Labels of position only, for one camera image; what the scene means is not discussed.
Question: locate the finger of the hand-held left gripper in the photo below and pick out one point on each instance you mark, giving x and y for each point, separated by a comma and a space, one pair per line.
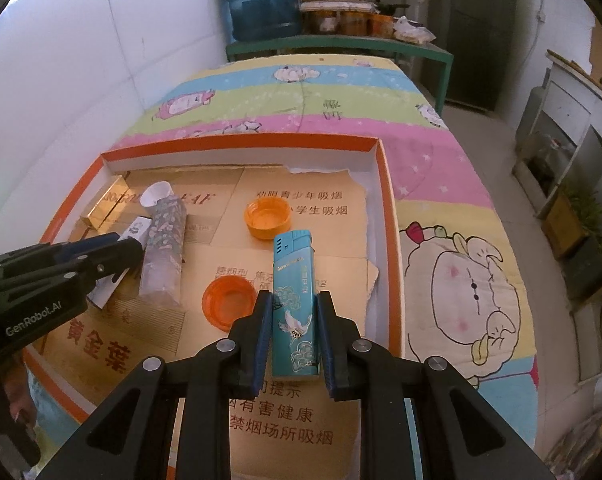
98, 242
116, 260

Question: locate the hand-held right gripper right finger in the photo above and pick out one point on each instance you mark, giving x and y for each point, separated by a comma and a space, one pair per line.
326, 340

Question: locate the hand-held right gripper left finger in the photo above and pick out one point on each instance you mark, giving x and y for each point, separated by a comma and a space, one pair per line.
263, 340

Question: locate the gold rectangular box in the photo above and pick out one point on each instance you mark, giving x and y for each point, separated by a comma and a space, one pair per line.
103, 205

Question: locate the long white printed box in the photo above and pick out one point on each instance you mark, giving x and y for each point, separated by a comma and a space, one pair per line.
138, 227

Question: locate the clear floral plastic tube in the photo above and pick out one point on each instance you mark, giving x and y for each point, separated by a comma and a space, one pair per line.
163, 255

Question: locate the blue lighter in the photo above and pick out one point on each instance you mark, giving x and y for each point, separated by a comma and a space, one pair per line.
293, 300

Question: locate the red bottle cap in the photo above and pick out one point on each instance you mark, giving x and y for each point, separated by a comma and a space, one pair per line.
229, 302

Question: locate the orange-rimmed cardboard box tray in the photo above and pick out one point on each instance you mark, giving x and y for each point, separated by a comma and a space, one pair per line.
311, 185

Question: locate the person's left hand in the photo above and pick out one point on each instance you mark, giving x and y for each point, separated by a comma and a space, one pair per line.
16, 390

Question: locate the orange bottle cap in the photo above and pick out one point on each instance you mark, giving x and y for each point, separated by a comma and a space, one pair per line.
267, 217

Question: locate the colourful cartoon printed blanket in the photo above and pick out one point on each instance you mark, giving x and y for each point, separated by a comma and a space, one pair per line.
431, 175

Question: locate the yellow planter with plant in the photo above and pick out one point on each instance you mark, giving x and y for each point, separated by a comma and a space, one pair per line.
566, 220

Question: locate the dark planter box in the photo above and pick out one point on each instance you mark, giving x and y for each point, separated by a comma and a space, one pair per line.
588, 267

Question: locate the blue water jug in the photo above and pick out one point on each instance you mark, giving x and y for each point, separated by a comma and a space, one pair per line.
261, 0

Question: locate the green table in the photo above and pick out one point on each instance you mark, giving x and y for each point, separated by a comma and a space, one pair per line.
341, 42

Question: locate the orange food jar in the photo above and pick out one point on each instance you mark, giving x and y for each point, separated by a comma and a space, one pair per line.
321, 20
353, 21
382, 25

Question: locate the white plastic bag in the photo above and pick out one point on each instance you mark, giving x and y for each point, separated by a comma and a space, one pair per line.
413, 30

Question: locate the white counter cabinet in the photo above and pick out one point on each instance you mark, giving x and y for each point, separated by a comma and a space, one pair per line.
566, 105

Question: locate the dark grey refrigerator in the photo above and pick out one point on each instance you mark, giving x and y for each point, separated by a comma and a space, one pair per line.
473, 35

